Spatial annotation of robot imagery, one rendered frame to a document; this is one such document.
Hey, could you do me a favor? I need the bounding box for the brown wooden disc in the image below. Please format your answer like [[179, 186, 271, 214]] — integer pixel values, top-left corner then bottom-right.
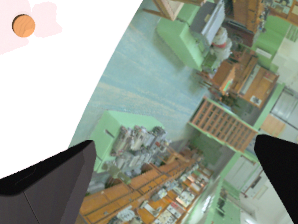
[[11, 14, 36, 37]]

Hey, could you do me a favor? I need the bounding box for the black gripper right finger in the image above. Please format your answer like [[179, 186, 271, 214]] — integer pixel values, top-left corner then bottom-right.
[[254, 135, 298, 224]]

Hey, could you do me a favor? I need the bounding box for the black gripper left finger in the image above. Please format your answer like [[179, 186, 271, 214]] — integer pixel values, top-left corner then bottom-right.
[[0, 140, 97, 224]]

